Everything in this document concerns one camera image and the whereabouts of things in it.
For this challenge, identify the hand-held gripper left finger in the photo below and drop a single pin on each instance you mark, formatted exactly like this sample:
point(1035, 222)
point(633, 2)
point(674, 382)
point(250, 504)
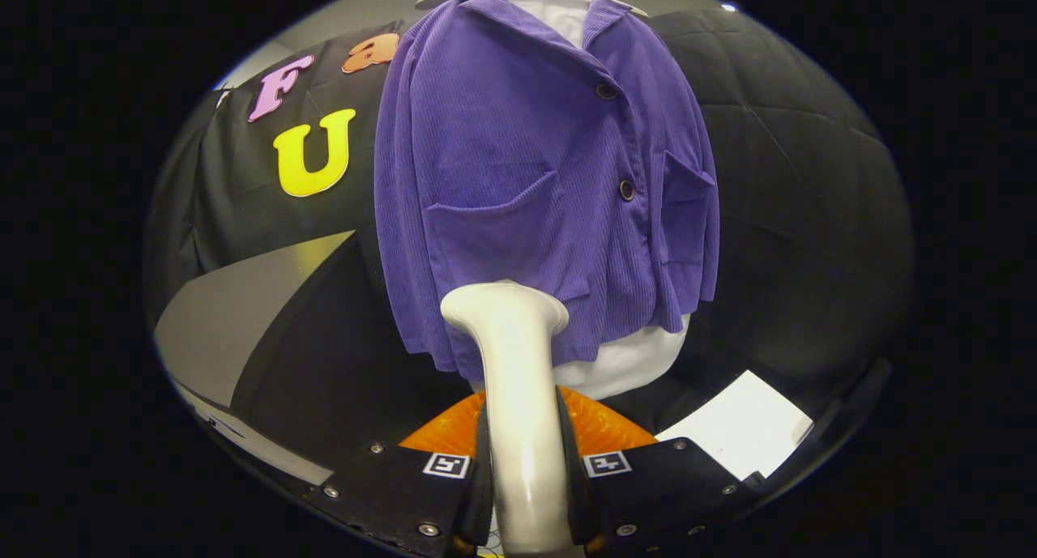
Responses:
point(478, 509)

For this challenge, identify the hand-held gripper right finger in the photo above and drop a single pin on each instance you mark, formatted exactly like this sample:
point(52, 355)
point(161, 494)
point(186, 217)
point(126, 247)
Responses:
point(577, 505)

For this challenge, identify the white garment steamer head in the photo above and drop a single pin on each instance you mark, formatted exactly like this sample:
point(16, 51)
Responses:
point(518, 380)

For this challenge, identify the white flat sheet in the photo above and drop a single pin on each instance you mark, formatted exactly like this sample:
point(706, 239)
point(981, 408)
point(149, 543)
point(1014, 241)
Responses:
point(745, 428)

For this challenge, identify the grey cabinet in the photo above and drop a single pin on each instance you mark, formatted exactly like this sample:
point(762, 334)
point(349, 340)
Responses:
point(235, 315)

